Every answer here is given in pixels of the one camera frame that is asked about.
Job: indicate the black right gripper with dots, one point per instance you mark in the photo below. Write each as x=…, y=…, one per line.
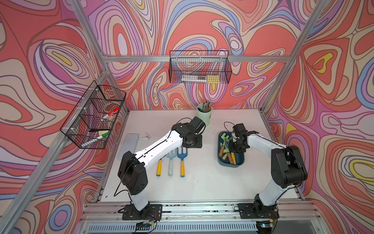
x=232, y=149

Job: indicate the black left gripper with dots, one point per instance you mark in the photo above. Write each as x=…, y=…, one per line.
x=199, y=144

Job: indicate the teal storage box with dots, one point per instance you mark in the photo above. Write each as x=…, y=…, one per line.
x=238, y=157

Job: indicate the light blue rake pale handle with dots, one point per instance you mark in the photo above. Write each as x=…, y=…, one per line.
x=171, y=155

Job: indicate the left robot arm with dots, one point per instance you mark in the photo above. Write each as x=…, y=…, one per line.
x=133, y=170

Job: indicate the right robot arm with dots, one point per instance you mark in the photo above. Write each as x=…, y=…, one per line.
x=288, y=170

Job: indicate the lime green hand tool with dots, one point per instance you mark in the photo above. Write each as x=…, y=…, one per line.
x=225, y=137

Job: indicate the clear box in basket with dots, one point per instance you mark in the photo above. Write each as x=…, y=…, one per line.
x=194, y=78

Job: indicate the mint green pen cup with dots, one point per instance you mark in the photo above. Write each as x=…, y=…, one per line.
x=203, y=114

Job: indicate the pens in cup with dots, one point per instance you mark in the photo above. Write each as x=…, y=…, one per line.
x=205, y=107

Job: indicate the white plastic clip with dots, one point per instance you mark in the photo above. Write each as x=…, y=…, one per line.
x=146, y=137

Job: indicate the grey flat case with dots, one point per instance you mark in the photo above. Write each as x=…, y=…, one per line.
x=129, y=144

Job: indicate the yellow item in basket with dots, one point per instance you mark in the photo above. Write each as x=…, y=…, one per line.
x=213, y=79

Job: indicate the red capped marker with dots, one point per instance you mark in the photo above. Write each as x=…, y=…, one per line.
x=114, y=111

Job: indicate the green capped marker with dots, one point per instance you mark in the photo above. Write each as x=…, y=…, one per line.
x=101, y=135

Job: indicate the green circuit board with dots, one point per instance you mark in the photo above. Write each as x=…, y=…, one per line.
x=144, y=225

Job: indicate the teal hand tool wooden handle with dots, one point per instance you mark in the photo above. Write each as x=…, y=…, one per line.
x=228, y=158

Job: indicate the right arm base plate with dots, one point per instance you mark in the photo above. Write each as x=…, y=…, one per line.
x=257, y=211

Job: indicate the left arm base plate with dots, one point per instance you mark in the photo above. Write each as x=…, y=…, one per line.
x=151, y=212

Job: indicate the black wire side basket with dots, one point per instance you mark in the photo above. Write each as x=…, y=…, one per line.
x=86, y=120

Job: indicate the aluminium front rail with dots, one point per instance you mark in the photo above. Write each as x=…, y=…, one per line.
x=215, y=217

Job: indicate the aluminium frame post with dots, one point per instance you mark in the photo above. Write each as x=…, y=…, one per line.
x=305, y=32

